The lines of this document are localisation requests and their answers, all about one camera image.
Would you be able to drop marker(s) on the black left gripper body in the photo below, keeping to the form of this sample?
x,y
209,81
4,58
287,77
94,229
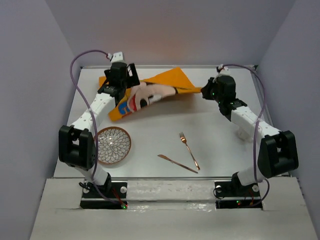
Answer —
x,y
130,81

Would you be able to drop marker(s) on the floral patterned ceramic plate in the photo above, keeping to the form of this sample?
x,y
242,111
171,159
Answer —
x,y
114,144

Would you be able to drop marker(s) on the white cup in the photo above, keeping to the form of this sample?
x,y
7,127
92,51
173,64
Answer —
x,y
243,135

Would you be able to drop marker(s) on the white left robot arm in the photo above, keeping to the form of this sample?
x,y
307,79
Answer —
x,y
78,142

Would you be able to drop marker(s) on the copper knife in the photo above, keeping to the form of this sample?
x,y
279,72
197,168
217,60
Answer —
x,y
176,163

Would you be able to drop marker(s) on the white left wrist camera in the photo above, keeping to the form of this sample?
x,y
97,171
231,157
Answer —
x,y
116,57

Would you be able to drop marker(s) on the orange cartoon mouse cloth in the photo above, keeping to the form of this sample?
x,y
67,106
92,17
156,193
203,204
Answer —
x,y
149,91

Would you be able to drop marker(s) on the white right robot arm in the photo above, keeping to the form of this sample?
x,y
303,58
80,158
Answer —
x,y
274,151

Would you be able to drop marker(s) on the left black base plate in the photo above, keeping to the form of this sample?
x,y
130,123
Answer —
x,y
114,199

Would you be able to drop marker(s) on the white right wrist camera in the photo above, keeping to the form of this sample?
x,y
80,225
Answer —
x,y
222,70

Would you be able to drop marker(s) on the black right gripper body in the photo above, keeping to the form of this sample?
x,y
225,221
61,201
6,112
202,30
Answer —
x,y
211,92

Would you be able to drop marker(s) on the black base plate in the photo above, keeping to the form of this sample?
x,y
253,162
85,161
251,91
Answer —
x,y
114,199
248,197

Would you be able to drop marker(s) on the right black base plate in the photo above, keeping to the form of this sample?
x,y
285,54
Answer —
x,y
248,197

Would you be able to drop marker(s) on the copper fork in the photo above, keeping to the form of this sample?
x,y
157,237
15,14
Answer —
x,y
184,141

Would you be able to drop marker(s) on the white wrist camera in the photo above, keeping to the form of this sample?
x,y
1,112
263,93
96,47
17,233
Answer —
x,y
116,57
222,70

